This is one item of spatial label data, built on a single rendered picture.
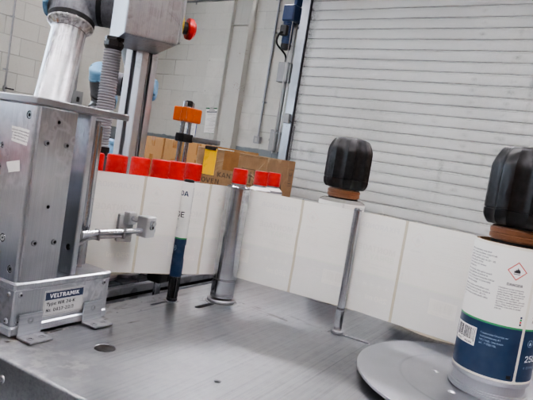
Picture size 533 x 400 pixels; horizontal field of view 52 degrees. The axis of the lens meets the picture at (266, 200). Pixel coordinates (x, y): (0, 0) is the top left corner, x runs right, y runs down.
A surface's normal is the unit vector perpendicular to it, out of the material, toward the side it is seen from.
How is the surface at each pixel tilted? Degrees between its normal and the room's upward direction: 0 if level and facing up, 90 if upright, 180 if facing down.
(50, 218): 90
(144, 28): 90
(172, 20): 90
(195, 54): 90
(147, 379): 0
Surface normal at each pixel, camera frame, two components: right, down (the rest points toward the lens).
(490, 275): -0.77, -0.07
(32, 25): 0.79, 0.18
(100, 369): 0.16, -0.98
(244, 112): -0.58, -0.04
